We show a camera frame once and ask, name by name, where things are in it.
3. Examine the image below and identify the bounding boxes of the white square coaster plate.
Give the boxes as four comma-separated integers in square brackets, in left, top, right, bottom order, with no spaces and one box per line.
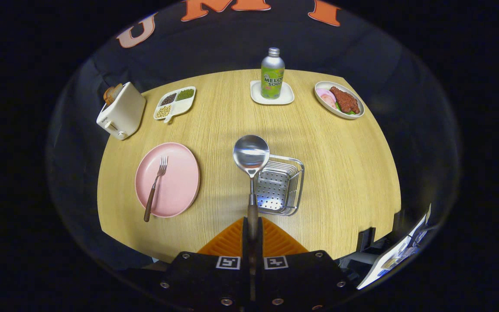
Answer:
[250,80,295,105]

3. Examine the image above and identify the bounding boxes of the red-brown meat pieces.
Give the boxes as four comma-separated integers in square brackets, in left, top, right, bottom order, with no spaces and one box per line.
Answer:
[330,86,360,114]

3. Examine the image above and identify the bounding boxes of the metal wire cutlery rack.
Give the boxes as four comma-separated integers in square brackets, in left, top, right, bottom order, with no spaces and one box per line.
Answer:
[256,155,305,216]

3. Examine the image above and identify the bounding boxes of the pink round plate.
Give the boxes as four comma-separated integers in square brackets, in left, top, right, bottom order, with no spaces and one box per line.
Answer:
[135,143,201,218]

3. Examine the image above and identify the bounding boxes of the wooden-handled metal fork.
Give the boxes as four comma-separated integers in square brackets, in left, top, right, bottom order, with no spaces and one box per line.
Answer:
[144,156,168,222]

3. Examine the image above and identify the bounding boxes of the white divided snack tray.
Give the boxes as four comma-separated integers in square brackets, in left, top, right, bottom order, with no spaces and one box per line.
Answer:
[153,86,197,124]

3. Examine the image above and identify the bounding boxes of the white printed sheet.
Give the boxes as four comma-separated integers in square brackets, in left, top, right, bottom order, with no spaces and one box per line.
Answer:
[357,204,432,290]

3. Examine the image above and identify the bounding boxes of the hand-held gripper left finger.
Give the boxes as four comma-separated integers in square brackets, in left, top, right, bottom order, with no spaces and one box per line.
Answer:
[156,217,251,312]

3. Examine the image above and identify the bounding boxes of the wooden-handled metal spoon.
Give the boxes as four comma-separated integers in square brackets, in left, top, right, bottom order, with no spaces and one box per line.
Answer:
[233,135,270,278]

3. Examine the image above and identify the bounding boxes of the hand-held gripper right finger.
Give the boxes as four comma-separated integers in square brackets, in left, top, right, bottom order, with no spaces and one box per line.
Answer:
[252,217,355,312]

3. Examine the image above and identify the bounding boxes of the green soda bottle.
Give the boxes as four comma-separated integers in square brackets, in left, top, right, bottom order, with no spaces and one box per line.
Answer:
[261,48,285,100]

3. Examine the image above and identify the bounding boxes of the pink ham slices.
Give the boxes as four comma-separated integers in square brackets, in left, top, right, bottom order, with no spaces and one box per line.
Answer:
[317,88,337,109]

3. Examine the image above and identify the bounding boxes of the white toaster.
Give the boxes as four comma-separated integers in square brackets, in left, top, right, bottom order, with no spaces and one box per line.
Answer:
[97,82,146,140]

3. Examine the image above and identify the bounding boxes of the white oval food plate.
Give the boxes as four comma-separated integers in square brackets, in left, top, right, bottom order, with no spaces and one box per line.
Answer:
[314,81,365,120]

